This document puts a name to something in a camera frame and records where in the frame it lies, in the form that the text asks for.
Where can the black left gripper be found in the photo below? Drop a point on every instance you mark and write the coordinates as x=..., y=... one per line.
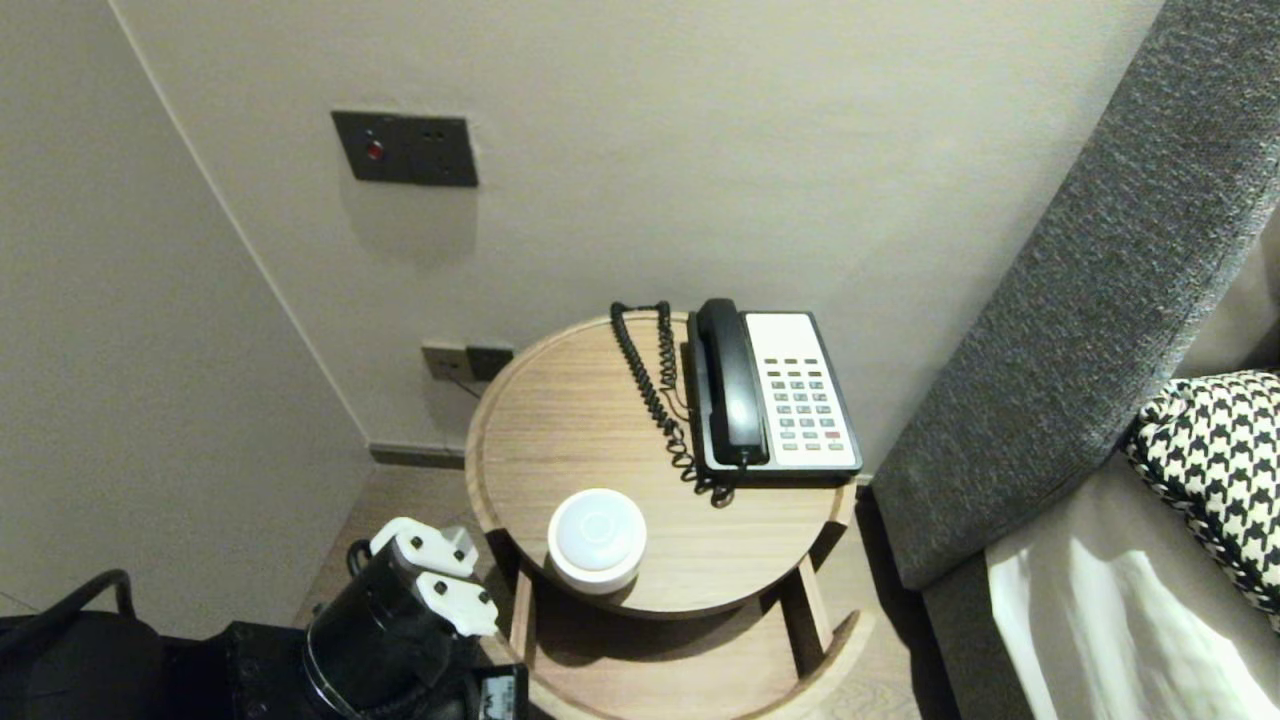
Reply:
x=500, y=695

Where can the curved wooden table drawer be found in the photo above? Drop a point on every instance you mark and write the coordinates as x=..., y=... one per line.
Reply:
x=680, y=680

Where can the white round smart speaker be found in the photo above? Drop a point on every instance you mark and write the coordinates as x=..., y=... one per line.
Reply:
x=597, y=540

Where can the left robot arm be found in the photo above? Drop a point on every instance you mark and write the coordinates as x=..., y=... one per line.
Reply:
x=370, y=630

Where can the round wooden bedside table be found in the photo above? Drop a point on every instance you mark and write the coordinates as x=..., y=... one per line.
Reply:
x=600, y=430

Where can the black telephone handset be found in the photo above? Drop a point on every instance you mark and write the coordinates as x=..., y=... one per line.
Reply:
x=732, y=390

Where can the black and white desk telephone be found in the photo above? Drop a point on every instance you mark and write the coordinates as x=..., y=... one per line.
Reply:
x=805, y=400

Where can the white bed sheet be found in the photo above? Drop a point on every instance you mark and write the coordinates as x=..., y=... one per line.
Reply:
x=1100, y=620

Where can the grey fabric bed headboard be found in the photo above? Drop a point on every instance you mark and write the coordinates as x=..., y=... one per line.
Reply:
x=1080, y=300

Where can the black white houndstooth pillow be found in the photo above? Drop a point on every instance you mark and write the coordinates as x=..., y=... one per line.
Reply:
x=1220, y=460

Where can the white left wrist camera unit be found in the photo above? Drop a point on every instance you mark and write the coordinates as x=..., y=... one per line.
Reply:
x=440, y=560

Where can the black wall socket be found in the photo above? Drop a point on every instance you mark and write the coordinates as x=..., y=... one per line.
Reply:
x=490, y=360

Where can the beige wall socket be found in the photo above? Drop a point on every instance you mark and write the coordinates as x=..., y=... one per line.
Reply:
x=443, y=362

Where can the dark wall switch panel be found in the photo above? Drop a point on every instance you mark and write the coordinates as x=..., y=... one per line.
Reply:
x=405, y=150

